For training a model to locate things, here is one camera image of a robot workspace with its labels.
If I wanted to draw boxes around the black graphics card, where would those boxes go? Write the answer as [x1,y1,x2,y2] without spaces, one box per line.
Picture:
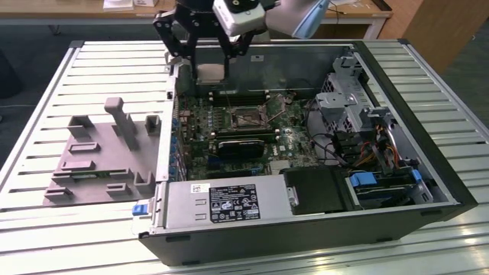
[215,139,265,160]

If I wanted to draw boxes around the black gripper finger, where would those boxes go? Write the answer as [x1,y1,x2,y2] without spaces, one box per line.
[151,10,199,84]
[217,28,255,83]

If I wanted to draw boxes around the silver metal drive cage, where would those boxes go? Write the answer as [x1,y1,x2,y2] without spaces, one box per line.
[314,56,383,133]

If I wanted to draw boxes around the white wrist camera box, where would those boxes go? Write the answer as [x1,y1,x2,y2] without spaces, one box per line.
[211,0,266,37]

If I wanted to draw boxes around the blue case latch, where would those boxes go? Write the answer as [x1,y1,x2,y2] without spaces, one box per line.
[130,201,150,217]

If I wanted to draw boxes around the black wire bundle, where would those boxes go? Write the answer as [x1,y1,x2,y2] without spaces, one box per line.
[307,108,350,167]

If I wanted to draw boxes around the grey parts rack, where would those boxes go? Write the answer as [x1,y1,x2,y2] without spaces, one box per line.
[42,97,163,206]

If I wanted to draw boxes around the grey power supply unit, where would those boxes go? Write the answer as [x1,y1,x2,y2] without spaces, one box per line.
[149,179,298,233]

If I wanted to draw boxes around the black open PC case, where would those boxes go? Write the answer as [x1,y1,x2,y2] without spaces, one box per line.
[137,40,479,266]

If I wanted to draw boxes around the small silver chipset heatsink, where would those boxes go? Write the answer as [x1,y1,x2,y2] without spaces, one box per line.
[267,159,291,173]

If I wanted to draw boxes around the coloured power wires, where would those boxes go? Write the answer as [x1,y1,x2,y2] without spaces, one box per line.
[358,123,401,170]

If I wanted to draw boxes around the blue disk carrier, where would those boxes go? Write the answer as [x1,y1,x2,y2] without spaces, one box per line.
[347,168,421,190]

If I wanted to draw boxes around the wooden cabinet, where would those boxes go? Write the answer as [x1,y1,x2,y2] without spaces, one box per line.
[377,0,489,74]

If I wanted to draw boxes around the green motherboard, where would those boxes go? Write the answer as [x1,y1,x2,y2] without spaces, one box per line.
[173,91,329,182]

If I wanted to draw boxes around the CPU socket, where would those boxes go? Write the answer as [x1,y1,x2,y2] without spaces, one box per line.
[227,106,269,130]

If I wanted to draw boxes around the silver square CPU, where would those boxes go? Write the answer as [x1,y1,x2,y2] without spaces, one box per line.
[195,64,226,84]

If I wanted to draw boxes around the white box on desk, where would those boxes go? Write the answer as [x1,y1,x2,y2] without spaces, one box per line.
[101,0,159,12]

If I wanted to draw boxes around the black RAM slot bank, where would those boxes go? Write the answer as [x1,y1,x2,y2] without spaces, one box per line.
[210,89,269,106]
[214,129,278,142]

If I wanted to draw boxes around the green RAM stick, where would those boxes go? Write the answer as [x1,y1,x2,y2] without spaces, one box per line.
[70,170,129,180]

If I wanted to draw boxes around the wooden desk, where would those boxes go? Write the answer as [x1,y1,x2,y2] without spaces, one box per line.
[0,0,394,40]

